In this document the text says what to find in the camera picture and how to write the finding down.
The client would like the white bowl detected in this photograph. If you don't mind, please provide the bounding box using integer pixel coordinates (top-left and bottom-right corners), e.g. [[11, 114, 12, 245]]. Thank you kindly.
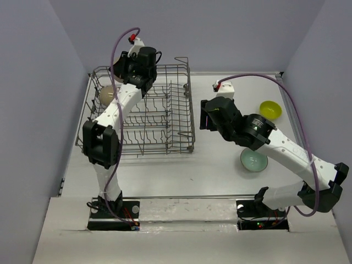
[[112, 55, 126, 83], [99, 85, 115, 107]]

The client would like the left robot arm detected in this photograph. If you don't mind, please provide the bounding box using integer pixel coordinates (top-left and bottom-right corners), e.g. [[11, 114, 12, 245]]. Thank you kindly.
[[82, 46, 160, 217]]

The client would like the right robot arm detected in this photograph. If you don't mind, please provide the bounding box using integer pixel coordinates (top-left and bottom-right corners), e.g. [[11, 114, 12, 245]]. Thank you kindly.
[[200, 96, 349, 216]]

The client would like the yellow-green plastic bowl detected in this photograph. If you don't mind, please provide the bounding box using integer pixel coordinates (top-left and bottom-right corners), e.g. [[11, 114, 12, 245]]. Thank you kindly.
[[259, 101, 282, 120]]

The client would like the celadon green bowl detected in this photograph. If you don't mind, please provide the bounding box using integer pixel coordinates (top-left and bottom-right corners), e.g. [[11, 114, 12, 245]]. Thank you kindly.
[[240, 148, 268, 173]]

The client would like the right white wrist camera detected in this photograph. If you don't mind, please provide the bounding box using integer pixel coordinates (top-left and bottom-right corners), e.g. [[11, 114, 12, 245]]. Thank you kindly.
[[212, 80, 234, 100]]

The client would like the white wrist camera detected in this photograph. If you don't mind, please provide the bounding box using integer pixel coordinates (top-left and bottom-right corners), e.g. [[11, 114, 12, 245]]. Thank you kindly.
[[212, 80, 234, 100], [128, 34, 145, 57]]

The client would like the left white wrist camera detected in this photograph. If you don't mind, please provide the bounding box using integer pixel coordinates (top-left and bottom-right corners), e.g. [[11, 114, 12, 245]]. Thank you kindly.
[[128, 34, 145, 57]]

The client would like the grey wire dish rack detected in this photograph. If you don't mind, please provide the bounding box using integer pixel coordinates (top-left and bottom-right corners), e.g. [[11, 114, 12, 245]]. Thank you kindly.
[[75, 57, 196, 158]]

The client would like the metal rail bar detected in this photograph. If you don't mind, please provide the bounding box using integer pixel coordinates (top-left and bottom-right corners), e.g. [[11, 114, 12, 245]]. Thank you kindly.
[[124, 194, 255, 200]]

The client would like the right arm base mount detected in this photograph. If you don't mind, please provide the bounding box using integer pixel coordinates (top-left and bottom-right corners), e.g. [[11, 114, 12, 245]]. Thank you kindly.
[[236, 200, 289, 230]]

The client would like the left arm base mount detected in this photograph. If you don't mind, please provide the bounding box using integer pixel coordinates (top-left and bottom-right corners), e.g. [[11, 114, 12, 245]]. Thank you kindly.
[[86, 198, 140, 231]]

